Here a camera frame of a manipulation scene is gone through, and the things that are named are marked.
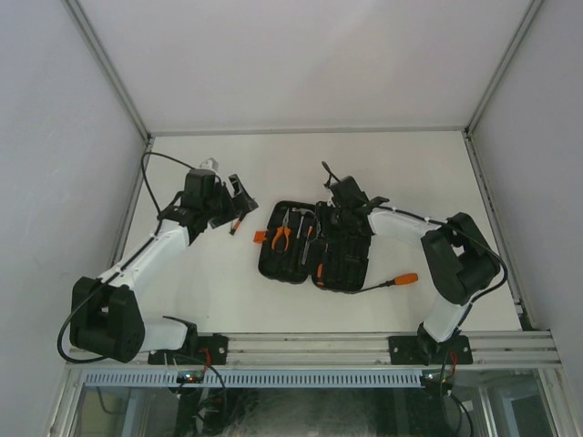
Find small precision screwdriver lower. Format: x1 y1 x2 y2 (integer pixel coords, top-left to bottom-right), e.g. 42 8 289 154
230 218 241 236

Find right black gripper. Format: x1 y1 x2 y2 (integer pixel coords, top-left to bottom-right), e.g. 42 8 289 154
309 200 352 244

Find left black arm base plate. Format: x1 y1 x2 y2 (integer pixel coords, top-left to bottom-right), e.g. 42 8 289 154
148 334 229 365

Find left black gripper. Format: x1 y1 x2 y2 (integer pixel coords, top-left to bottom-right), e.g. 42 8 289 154
203 176 257 229

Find orange handle needle-nose pliers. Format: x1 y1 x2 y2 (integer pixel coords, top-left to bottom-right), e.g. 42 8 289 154
271 209 292 253

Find left camera black cable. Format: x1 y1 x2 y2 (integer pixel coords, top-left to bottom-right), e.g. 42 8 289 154
140 151 201 215

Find orange handle screwdriver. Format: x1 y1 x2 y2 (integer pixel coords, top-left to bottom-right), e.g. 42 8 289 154
361 273 418 292

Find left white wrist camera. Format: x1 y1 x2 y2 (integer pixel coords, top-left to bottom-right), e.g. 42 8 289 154
199 158 219 173

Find right camera black cable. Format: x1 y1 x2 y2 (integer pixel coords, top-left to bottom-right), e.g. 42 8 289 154
321 160 508 301

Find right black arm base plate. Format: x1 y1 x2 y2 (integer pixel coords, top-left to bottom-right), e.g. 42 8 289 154
388 335 474 366

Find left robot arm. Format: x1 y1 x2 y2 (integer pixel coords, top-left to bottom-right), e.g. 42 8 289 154
59 168 258 364

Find blue slotted cable duct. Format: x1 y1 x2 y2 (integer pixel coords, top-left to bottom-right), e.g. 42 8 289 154
82 369 423 389

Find black handle claw hammer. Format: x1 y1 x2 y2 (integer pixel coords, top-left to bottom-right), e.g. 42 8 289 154
291 208 313 263

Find aluminium front rail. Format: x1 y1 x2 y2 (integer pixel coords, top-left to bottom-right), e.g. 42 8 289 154
66 330 562 369

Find camera black cable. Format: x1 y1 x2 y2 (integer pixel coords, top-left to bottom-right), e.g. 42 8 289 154
321 160 508 301
140 151 201 215

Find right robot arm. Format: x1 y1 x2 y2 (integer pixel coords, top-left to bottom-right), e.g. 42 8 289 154
324 174 508 363

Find black plastic tool case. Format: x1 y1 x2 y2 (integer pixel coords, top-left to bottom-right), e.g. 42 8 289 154
254 200 372 294

